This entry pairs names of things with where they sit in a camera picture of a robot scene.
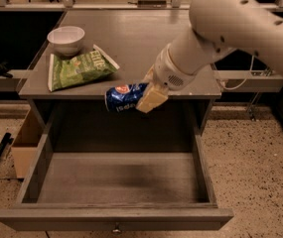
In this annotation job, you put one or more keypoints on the green chip bag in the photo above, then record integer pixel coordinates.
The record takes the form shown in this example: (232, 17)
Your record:
(82, 69)

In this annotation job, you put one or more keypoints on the cardboard box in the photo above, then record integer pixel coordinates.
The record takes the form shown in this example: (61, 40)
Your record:
(25, 144)

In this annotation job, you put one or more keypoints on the white ceramic bowl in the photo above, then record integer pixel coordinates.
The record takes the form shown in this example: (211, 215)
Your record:
(67, 40)

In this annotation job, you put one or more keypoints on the blue pepsi can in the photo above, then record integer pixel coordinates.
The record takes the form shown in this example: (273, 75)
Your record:
(124, 97)

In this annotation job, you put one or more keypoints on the metal drawer knob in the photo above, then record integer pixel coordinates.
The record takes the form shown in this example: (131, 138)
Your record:
(116, 230)

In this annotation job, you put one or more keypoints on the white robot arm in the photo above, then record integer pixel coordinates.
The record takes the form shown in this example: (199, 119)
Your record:
(216, 29)

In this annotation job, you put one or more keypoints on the open grey top drawer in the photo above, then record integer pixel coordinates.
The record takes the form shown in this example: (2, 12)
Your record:
(147, 182)

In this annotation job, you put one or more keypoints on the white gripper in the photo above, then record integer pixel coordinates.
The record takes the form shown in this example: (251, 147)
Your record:
(168, 72)

